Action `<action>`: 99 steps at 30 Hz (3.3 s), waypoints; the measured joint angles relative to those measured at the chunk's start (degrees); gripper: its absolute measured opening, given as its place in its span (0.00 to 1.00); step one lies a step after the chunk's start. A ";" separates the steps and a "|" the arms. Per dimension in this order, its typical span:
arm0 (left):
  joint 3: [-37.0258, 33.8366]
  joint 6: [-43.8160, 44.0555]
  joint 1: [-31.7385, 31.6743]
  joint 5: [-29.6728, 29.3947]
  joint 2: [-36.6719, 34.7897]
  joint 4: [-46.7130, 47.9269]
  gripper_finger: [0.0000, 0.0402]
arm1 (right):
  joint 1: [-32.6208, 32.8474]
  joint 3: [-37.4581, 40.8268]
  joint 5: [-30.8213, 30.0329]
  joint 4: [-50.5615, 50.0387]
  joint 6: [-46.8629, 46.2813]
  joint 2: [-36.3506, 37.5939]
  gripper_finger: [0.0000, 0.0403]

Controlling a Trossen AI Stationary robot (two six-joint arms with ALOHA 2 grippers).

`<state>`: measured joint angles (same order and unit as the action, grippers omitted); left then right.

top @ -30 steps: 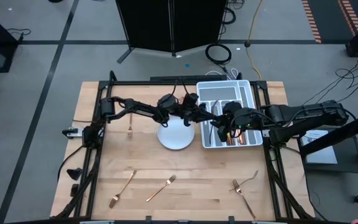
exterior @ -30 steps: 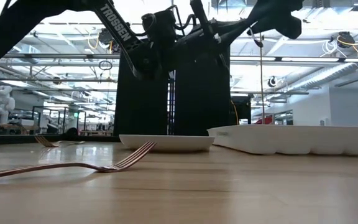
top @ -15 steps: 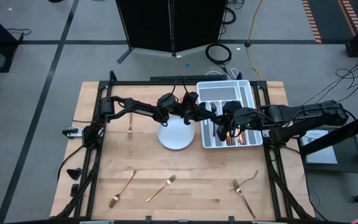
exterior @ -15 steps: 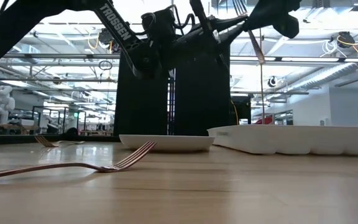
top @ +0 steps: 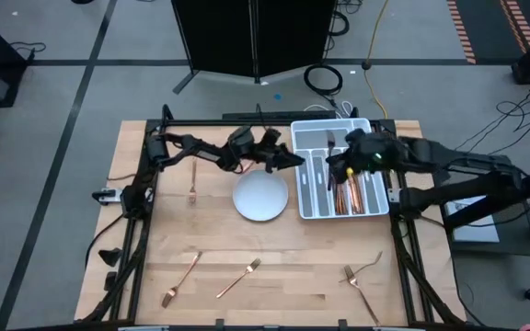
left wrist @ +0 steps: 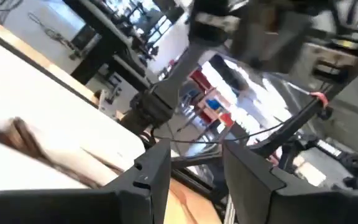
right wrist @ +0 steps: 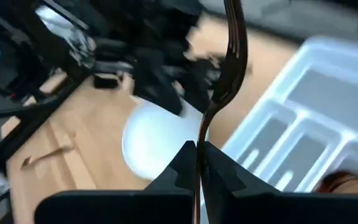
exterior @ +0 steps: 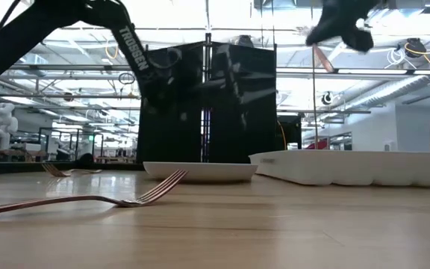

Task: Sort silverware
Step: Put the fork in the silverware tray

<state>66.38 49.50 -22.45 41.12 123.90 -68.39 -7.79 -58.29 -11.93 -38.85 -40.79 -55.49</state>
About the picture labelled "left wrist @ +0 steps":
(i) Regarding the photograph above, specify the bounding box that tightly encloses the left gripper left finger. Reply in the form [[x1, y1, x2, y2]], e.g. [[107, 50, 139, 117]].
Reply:
[[103, 139, 172, 224]]

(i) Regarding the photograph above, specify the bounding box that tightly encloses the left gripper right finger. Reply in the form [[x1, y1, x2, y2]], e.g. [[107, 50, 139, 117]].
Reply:
[[222, 141, 288, 224]]

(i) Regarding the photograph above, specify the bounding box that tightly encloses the copper spoon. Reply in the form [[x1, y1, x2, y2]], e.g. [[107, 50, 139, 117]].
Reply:
[[0, 117, 127, 190]]

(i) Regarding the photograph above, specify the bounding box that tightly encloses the black diagonal beam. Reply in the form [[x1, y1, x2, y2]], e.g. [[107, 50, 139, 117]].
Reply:
[[249, 98, 334, 158]]

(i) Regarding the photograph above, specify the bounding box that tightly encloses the white cutlery tray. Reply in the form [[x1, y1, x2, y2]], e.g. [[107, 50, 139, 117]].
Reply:
[[0, 30, 146, 195]]

